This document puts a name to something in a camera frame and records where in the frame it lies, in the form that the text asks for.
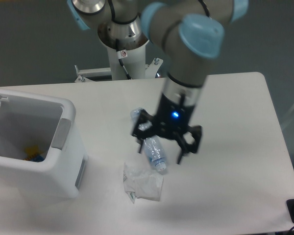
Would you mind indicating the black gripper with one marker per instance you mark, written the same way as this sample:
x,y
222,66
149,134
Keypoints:
x,y
171,121

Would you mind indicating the grey trash can push button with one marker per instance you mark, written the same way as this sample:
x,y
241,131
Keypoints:
x,y
61,133

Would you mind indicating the white plastic trash can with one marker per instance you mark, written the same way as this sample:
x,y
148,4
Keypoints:
x,y
41,150

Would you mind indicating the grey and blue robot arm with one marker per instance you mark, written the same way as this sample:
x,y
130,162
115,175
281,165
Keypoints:
x,y
190,32

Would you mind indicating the yellow and blue trash inside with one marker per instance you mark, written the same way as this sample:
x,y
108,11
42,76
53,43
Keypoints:
x,y
33,154

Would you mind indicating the crushed clear plastic bottle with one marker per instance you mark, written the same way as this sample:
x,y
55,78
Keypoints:
x,y
151,146

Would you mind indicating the crumpled white plastic wrapper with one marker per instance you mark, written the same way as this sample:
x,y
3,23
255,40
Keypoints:
x,y
142,183

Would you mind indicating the white metal base frame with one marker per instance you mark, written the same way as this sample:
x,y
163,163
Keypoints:
x,y
104,74

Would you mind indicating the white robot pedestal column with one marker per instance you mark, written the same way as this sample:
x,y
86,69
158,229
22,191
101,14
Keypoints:
x,y
129,58

